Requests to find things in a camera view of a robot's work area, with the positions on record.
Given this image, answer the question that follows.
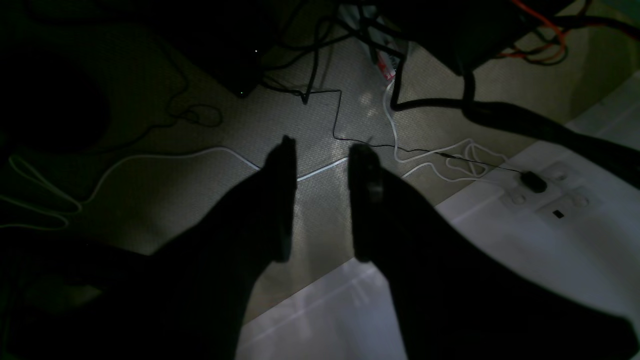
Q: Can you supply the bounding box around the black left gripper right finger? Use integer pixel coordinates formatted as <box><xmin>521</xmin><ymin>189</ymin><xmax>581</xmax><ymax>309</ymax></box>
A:
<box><xmin>349</xmin><ymin>143</ymin><xmax>639</xmax><ymax>360</ymax></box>

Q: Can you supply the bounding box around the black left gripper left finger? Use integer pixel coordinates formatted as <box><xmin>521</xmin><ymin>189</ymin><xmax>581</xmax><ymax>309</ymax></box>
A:
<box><xmin>1</xmin><ymin>136</ymin><xmax>297</xmax><ymax>360</ymax></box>

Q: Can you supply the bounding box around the small black adapter plug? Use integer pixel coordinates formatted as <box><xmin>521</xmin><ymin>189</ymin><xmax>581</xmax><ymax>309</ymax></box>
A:
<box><xmin>519</xmin><ymin>171</ymin><xmax>547</xmax><ymax>194</ymax></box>

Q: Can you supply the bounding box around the white cable on floor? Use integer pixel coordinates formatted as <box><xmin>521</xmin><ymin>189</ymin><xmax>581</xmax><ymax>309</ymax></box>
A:
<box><xmin>0</xmin><ymin>80</ymin><xmax>511</xmax><ymax>231</ymax></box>

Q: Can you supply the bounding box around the thick black cable bundle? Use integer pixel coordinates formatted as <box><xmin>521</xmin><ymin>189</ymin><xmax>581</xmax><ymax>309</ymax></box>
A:
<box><xmin>390</xmin><ymin>30</ymin><xmax>640</xmax><ymax>191</ymax></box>

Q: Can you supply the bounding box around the thin black cable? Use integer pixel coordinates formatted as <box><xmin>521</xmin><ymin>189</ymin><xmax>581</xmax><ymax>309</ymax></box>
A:
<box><xmin>260</xmin><ymin>75</ymin><xmax>523</xmax><ymax>173</ymax></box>

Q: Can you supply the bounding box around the orange cable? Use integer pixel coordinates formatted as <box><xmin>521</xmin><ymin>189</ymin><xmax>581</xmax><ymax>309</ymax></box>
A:
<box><xmin>495</xmin><ymin>0</ymin><xmax>568</xmax><ymax>63</ymax></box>

